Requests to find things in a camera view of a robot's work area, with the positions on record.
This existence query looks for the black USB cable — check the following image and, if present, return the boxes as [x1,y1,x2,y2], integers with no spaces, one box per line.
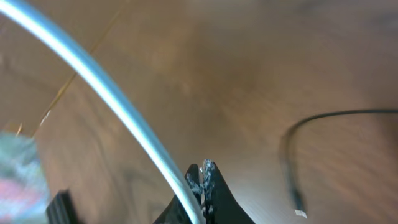
[278,108,398,219]

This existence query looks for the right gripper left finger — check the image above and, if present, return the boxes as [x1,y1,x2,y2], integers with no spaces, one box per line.
[154,164,202,224]

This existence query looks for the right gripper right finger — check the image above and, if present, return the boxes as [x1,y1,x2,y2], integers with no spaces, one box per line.
[202,159,254,224]

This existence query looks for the white USB cable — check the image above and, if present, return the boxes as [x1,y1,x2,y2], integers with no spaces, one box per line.
[0,0,206,224]

